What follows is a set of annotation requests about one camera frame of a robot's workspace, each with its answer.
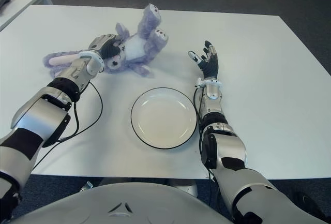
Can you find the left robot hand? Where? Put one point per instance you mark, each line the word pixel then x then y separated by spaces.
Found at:
pixel 106 46

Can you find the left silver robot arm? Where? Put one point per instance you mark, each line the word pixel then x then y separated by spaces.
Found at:
pixel 44 110

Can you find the silver robot torso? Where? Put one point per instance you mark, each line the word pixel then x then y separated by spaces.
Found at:
pixel 129 203

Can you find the purple plush doll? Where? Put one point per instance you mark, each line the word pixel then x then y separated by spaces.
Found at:
pixel 139 48

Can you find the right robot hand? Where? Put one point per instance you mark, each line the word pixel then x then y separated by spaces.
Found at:
pixel 210 66

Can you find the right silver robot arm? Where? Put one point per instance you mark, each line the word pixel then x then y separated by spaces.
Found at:
pixel 230 151

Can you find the metal table clamp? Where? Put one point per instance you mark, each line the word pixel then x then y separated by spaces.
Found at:
pixel 86 186

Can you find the white plate with black rim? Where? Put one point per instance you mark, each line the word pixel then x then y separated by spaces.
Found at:
pixel 164 118

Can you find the black shoe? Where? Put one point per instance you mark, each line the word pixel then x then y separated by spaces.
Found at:
pixel 309 200

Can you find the silver rounded robot base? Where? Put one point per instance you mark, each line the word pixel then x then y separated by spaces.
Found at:
pixel 183 185

